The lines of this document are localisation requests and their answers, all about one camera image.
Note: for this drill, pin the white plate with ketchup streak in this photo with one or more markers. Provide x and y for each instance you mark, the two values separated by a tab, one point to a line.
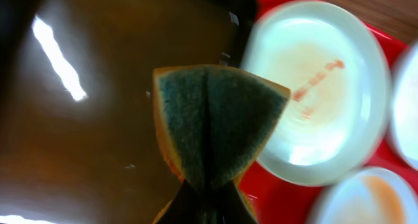
339	81

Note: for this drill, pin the black water tray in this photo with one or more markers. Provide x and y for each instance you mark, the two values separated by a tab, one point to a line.
77	135

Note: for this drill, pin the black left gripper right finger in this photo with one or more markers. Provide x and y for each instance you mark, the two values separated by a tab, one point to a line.
231	206

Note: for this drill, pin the green and yellow scrub sponge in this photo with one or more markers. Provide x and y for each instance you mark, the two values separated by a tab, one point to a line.
211	123

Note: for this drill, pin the white plate with orange smear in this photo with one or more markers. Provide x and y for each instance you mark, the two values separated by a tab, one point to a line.
368	196

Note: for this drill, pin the red plastic serving tray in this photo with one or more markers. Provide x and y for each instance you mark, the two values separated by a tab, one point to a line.
278	201

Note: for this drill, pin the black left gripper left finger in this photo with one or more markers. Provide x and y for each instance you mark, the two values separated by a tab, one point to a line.
184	208

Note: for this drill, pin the white plate with ketchup blob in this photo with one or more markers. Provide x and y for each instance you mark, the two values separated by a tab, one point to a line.
403	113

